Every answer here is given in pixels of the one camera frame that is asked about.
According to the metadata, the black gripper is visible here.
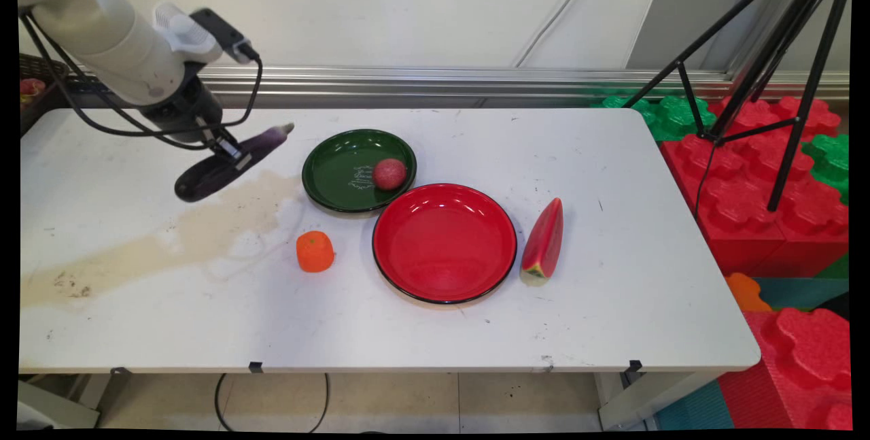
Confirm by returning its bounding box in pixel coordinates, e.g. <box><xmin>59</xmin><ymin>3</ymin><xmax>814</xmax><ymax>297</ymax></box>
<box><xmin>139</xmin><ymin>75</ymin><xmax>252</xmax><ymax>170</ymax></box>

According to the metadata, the dark purple toy eggplant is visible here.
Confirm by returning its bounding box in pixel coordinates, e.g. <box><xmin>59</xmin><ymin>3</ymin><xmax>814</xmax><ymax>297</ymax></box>
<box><xmin>174</xmin><ymin>123</ymin><xmax>296</xmax><ymax>203</ymax></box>

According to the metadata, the dark green round plate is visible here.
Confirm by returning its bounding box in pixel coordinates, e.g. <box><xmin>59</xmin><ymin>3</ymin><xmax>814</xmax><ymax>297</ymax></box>
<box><xmin>301</xmin><ymin>129</ymin><xmax>418</xmax><ymax>214</ymax></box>

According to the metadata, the orange toy tangerine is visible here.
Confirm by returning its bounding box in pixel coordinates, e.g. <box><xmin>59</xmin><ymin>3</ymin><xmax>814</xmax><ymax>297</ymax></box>
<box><xmin>296</xmin><ymin>230</ymin><xmax>336</xmax><ymax>273</ymax></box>

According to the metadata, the red toy apple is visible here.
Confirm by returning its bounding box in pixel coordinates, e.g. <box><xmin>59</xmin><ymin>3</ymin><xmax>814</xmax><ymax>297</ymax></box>
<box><xmin>372</xmin><ymin>158</ymin><xmax>408</xmax><ymax>191</ymax></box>

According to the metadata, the red round plate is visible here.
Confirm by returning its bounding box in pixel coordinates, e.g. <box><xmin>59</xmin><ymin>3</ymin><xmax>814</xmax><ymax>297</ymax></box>
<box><xmin>371</xmin><ymin>183</ymin><xmax>519</xmax><ymax>305</ymax></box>

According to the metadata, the toy watermelon slice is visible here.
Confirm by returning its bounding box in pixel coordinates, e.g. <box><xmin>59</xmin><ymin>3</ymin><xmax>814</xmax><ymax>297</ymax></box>
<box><xmin>520</xmin><ymin>197</ymin><xmax>565</xmax><ymax>286</ymax></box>

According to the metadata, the green foam block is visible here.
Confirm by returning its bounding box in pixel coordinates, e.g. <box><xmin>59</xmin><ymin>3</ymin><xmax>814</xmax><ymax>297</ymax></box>
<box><xmin>801</xmin><ymin>133</ymin><xmax>850</xmax><ymax>204</ymax></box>
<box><xmin>590</xmin><ymin>92</ymin><xmax>718</xmax><ymax>143</ymax></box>

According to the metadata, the white table leg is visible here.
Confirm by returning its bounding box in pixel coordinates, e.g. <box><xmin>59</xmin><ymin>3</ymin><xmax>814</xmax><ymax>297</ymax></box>
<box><xmin>597</xmin><ymin>371</ymin><xmax>725</xmax><ymax>431</ymax></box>

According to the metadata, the large red foam block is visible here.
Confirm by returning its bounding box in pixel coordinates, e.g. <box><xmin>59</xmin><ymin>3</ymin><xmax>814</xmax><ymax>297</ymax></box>
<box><xmin>661</xmin><ymin>95</ymin><xmax>850</xmax><ymax>277</ymax></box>

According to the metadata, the orange foam piece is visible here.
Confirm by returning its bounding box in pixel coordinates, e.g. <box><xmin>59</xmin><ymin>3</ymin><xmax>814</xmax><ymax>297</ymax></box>
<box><xmin>723</xmin><ymin>272</ymin><xmax>773</xmax><ymax>313</ymax></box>

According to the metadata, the teal foam mat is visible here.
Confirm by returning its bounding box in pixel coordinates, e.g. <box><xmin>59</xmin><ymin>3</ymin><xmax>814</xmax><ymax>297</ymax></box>
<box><xmin>753</xmin><ymin>275</ymin><xmax>850</xmax><ymax>311</ymax></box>

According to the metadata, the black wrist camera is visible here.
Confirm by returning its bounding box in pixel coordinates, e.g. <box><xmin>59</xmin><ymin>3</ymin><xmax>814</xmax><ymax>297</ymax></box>
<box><xmin>189</xmin><ymin>7</ymin><xmax>261</xmax><ymax>65</ymax></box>

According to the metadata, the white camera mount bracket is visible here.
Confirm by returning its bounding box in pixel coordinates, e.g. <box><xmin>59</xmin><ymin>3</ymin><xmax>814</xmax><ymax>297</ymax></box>
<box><xmin>152</xmin><ymin>1</ymin><xmax>224</xmax><ymax>64</ymax></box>

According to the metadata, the black wire basket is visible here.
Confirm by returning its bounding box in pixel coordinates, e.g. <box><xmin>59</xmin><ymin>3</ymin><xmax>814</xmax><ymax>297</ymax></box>
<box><xmin>19</xmin><ymin>52</ymin><xmax>92</xmax><ymax>136</ymax></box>

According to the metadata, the aluminium wall rail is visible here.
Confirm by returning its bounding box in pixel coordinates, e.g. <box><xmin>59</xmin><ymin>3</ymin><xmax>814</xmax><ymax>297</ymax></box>
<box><xmin>68</xmin><ymin>65</ymin><xmax>850</xmax><ymax>102</ymax></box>

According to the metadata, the black floor cable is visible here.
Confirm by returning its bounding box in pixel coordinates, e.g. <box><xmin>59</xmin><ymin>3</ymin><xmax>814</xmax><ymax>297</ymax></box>
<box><xmin>214</xmin><ymin>372</ymin><xmax>331</xmax><ymax>433</ymax></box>

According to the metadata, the black camera tripod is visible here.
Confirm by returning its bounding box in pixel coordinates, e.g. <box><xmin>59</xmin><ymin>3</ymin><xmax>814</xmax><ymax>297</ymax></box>
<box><xmin>622</xmin><ymin>0</ymin><xmax>854</xmax><ymax>213</ymax></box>

